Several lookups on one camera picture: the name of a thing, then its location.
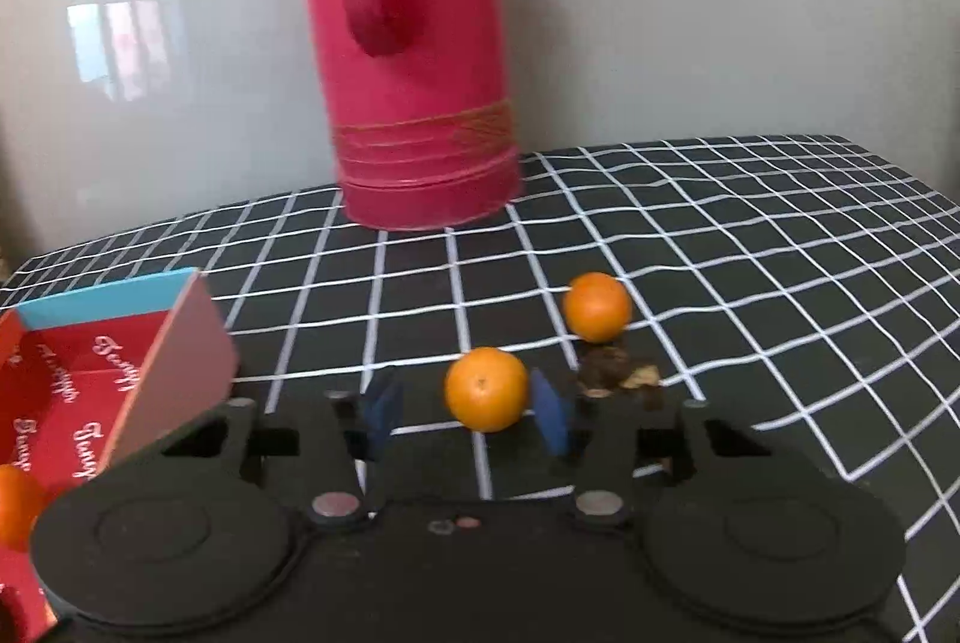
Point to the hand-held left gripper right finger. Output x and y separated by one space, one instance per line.
551 416

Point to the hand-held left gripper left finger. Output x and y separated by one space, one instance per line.
382 416

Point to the green and red cardboard box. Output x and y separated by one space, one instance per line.
75 380

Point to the large mandarin orange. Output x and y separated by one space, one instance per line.
15 508

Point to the dark shrivelled fruit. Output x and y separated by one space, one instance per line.
604 369

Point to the small mandarin orange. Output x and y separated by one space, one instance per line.
598 307

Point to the black white checked tablecloth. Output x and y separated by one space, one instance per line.
750 313

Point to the red thermos flask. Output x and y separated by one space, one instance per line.
420 88

